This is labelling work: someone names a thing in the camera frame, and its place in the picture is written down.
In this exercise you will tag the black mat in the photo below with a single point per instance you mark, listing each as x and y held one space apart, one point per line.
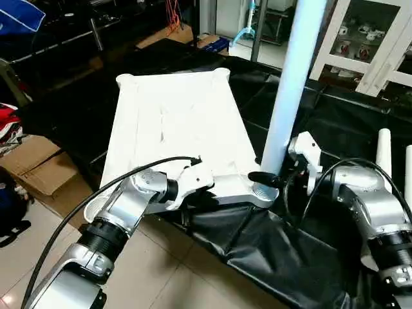
270 257

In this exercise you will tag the dark metal stand pole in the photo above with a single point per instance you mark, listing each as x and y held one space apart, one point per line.
259 29

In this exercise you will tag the teal and white pole tool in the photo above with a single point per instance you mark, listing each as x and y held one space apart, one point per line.
248 26

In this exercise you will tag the blue box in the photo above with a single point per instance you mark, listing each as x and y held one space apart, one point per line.
219 44

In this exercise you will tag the brown cardboard box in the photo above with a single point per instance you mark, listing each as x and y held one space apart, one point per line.
35 170

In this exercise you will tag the white glass-door cabinet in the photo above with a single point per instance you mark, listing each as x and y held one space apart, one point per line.
367 38

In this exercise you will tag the dark backpack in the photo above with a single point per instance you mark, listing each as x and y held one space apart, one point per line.
9 206

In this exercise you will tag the white plastic table top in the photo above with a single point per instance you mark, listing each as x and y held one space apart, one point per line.
174 122

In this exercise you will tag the red and white cloth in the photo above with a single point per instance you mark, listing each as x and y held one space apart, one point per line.
8 125

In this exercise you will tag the grey metal post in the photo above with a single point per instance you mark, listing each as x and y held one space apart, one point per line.
96 35

